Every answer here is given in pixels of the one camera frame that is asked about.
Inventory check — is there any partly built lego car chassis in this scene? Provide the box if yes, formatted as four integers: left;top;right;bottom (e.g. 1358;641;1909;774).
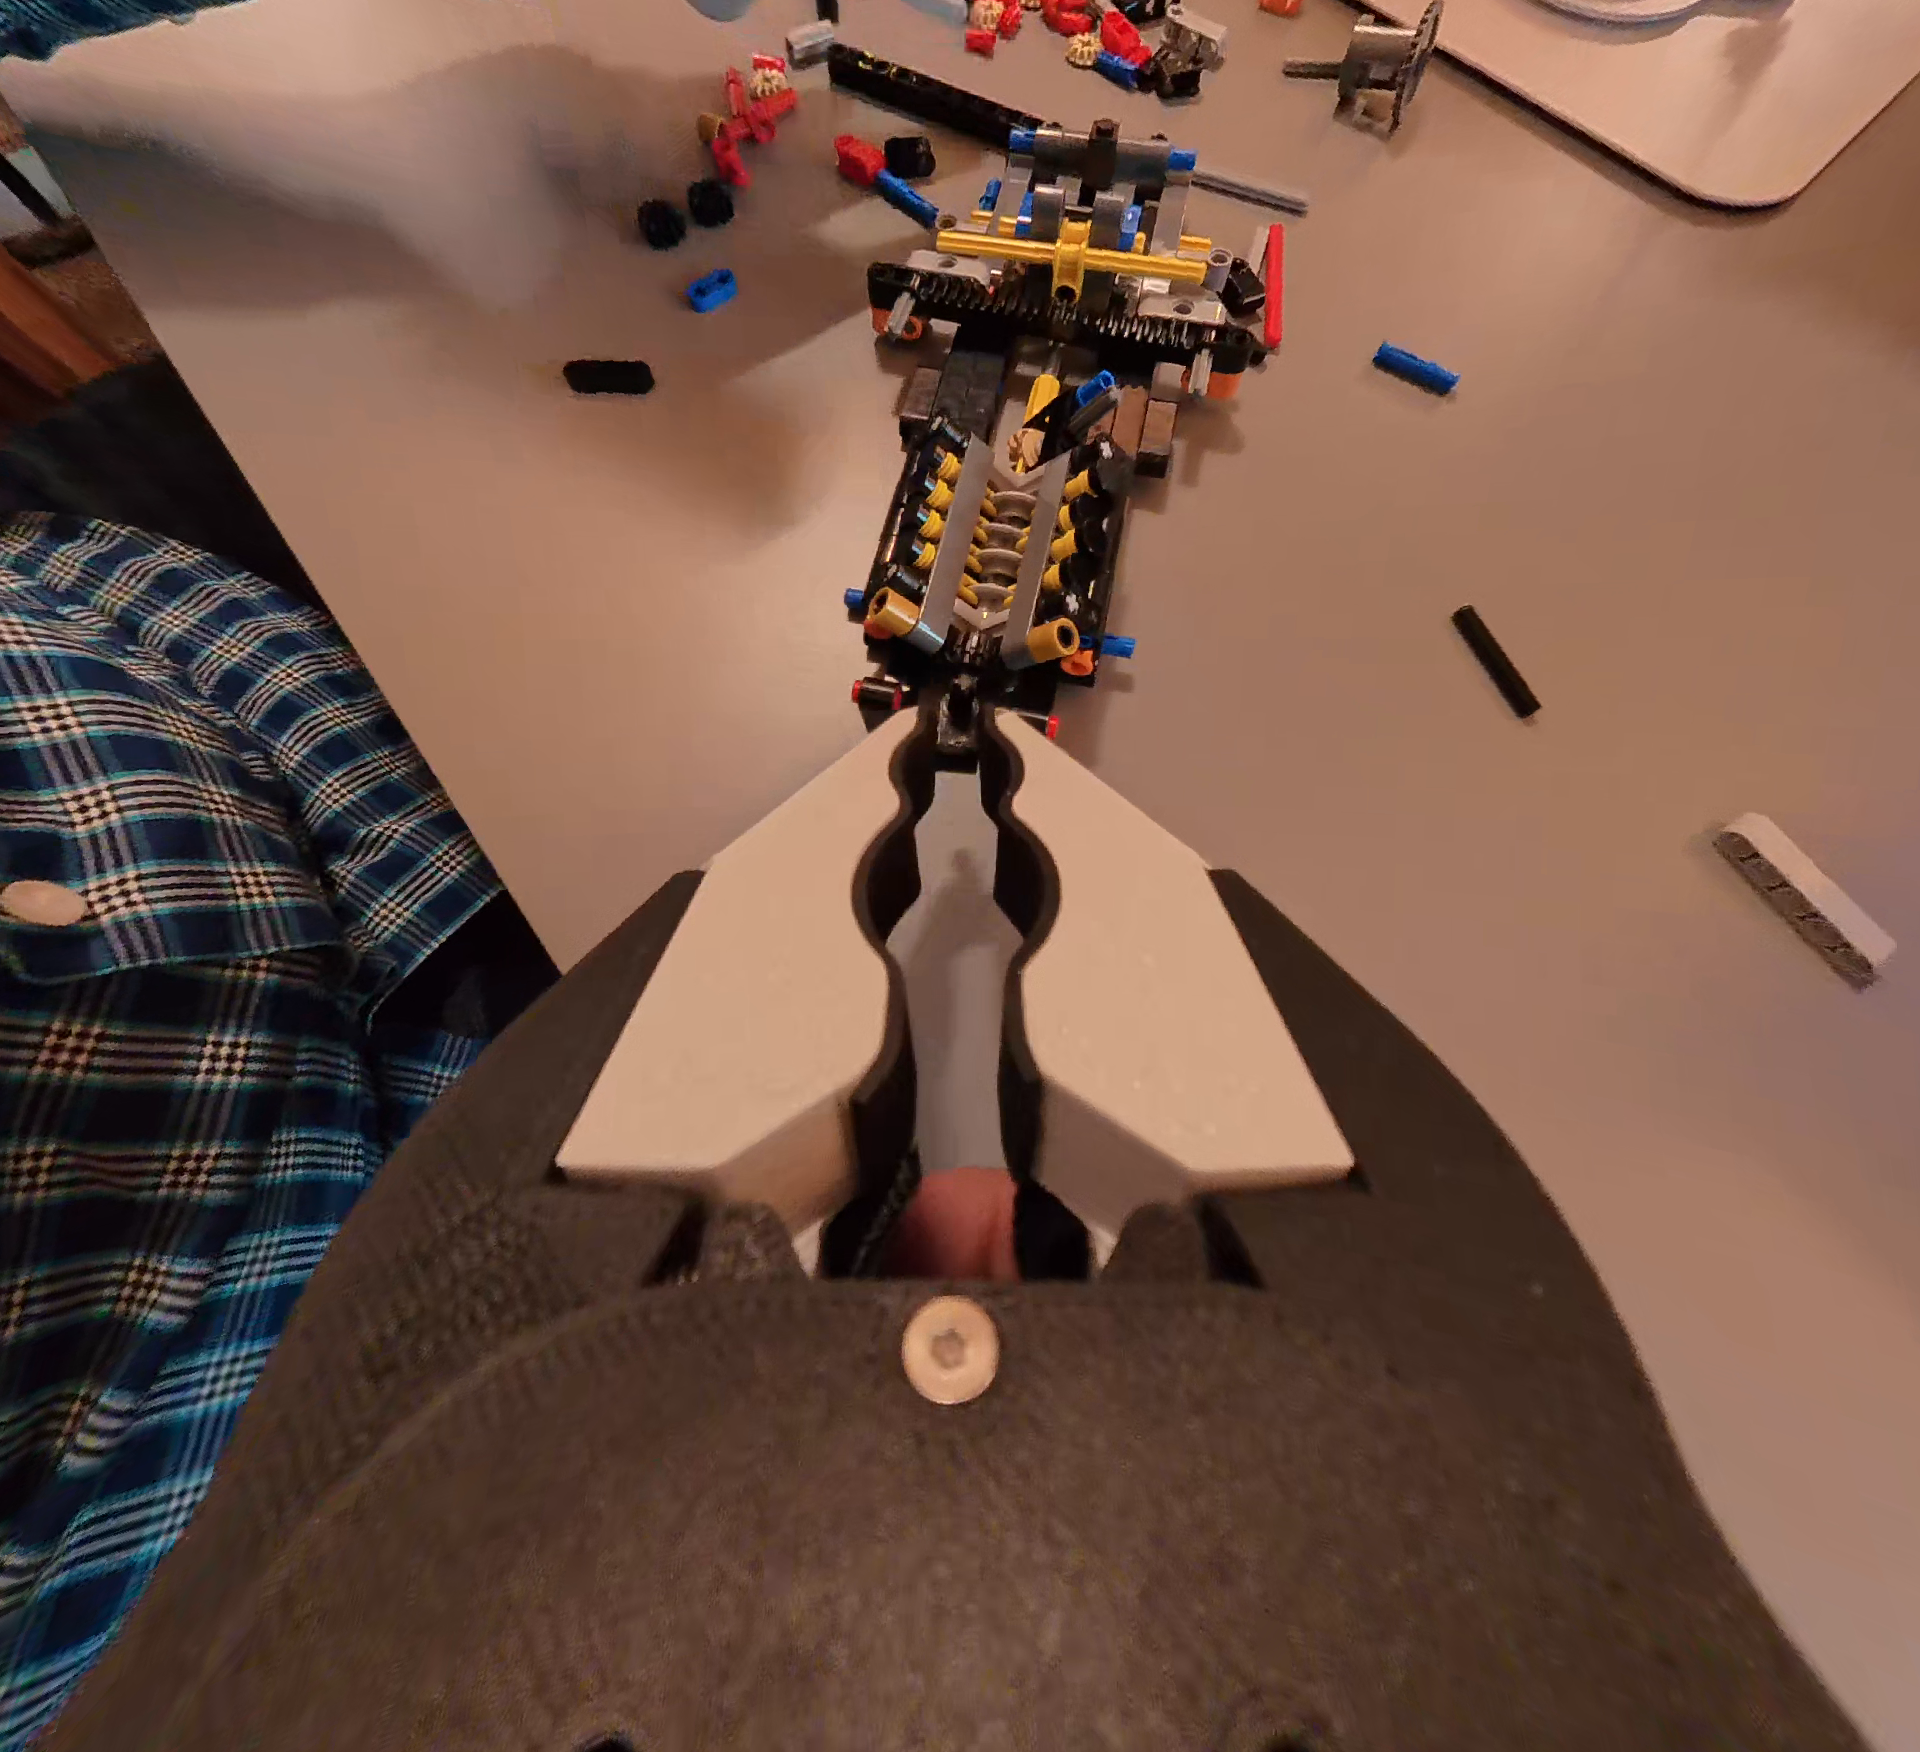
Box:
846;118;1292;734

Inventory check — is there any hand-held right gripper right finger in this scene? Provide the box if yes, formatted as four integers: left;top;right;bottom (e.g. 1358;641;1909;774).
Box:
983;710;1361;1249

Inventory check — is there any light grey lego beam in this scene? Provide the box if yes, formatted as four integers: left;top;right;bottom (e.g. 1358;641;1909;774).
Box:
1714;815;1895;990

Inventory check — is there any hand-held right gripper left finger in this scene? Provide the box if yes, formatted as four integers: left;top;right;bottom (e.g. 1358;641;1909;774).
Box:
555;710;928;1249

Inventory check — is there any blue plaid shirt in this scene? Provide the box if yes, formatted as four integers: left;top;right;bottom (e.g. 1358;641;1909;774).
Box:
0;515;507;1742

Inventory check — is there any black lego axle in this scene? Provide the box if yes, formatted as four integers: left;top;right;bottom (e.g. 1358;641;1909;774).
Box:
1453;606;1542;721

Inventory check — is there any long black lego beam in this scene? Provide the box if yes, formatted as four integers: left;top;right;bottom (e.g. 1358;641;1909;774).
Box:
828;45;1053;152

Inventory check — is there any dark grey lego differential gear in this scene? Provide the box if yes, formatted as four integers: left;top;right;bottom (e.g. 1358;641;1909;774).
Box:
1285;0;1444;134

